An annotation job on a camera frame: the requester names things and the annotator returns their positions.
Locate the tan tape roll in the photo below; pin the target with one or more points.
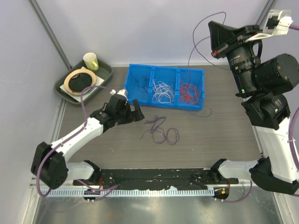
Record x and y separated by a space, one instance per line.
77 72

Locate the corner aluminium post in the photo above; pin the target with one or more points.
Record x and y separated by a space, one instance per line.
266 8
41 17

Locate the left corner aluminium post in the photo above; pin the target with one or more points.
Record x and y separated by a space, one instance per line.
41 17

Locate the right corner aluminium post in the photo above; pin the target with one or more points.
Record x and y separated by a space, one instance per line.
266 8

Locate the yellow-green mug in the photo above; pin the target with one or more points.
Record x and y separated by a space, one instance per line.
91 61

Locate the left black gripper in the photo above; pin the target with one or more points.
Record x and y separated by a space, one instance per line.
137 115

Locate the slotted cable duct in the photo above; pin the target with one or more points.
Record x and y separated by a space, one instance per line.
84 192

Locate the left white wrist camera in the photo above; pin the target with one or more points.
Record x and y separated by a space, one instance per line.
122 92

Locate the black round disc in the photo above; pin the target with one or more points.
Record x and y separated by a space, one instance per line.
80 81

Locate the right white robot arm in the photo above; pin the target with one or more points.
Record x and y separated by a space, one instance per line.
262 85

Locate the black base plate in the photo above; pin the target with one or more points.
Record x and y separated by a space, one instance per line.
159 179

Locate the white paper pad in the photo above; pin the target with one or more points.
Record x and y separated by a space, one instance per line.
100 80

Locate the dark green tray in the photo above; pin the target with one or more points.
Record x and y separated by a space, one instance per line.
104 72

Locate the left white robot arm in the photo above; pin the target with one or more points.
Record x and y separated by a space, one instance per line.
51 161

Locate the blue three-compartment bin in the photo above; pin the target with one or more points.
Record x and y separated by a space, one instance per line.
168 87

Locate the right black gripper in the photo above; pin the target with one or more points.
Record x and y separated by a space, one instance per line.
219 34

